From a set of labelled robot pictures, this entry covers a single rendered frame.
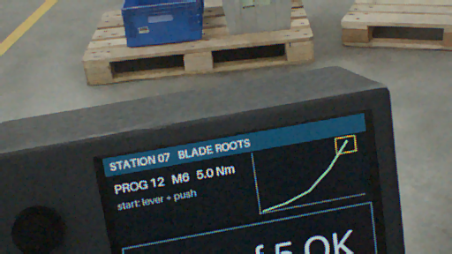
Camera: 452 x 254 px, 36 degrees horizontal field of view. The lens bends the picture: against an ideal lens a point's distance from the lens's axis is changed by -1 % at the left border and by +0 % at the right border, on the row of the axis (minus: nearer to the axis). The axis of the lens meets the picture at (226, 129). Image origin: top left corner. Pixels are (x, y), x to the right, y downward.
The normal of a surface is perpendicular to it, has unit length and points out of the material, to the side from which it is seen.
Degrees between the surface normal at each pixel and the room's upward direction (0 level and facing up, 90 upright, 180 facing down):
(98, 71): 90
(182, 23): 90
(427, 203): 0
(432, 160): 0
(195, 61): 90
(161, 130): 52
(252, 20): 95
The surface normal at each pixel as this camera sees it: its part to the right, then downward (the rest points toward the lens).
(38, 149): 0.06, -0.18
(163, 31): 0.00, 0.47
